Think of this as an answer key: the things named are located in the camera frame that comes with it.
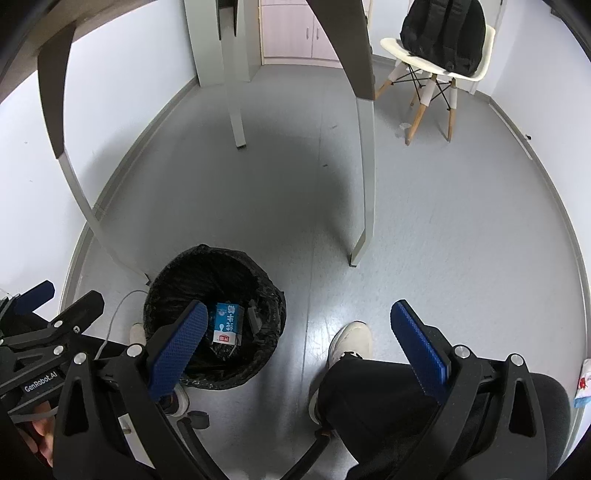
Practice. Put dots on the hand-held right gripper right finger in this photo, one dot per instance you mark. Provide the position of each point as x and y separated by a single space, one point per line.
418 346

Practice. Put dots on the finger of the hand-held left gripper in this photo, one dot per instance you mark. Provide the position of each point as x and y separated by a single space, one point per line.
83 307
34 295

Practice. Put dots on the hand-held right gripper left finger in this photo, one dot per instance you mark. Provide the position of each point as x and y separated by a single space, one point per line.
180 350

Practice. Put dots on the blue white drink carton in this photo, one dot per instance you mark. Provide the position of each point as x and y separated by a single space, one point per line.
226 321

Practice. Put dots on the black lined waste bin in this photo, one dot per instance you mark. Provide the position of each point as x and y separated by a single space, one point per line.
231 272

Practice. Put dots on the person's left hand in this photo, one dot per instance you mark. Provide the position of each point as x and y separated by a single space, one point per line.
41 436

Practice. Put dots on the person's right white shoe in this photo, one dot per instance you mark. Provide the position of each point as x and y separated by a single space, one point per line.
351 341

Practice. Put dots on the white red printed packet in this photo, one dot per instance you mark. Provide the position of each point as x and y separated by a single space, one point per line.
582 383

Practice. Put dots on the round wooden table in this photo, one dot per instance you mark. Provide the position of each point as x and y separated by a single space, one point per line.
364 184

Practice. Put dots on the small white paper scrap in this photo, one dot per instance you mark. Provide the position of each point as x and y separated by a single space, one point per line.
405 127

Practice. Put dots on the grey column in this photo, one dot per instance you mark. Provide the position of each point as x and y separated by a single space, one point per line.
205 41

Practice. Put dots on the white chair wooden legs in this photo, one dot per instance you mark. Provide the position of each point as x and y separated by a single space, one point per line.
406 50

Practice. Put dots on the black backpack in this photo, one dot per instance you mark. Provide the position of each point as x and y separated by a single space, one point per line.
443 32

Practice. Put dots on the pale pink low cabinet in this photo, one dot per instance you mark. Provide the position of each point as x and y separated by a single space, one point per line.
286 27

